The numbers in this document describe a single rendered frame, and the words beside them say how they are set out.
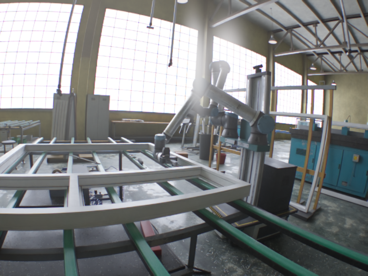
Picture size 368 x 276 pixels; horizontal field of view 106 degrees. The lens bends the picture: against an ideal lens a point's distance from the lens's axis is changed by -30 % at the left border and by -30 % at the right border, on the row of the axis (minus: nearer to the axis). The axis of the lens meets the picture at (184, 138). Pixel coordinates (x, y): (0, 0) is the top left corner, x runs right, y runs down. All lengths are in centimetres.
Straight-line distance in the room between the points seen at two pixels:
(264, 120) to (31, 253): 157
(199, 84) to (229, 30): 1171
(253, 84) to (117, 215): 188
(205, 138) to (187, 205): 497
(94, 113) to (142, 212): 765
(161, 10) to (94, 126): 663
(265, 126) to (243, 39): 1248
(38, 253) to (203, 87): 144
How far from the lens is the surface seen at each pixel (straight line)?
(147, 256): 63
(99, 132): 838
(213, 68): 224
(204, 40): 1128
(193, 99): 171
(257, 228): 208
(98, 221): 76
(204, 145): 582
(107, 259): 104
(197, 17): 1184
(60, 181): 114
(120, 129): 901
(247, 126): 210
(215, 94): 156
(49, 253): 74
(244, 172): 224
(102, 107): 834
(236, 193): 105
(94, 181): 114
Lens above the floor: 128
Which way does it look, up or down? 7 degrees down
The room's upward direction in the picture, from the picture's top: 4 degrees clockwise
